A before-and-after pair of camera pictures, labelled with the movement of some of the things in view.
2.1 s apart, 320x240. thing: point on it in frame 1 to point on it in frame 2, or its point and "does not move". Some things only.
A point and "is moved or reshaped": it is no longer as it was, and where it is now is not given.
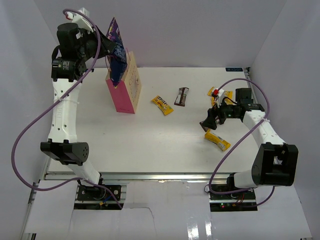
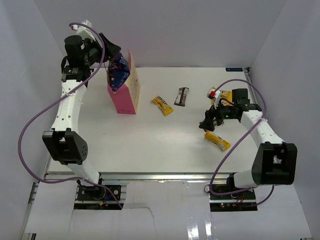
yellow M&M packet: [166, 109] does not move
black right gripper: [210, 122] does not move
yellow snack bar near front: [223, 144] does not move
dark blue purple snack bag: [117, 58] is moved or reshaped
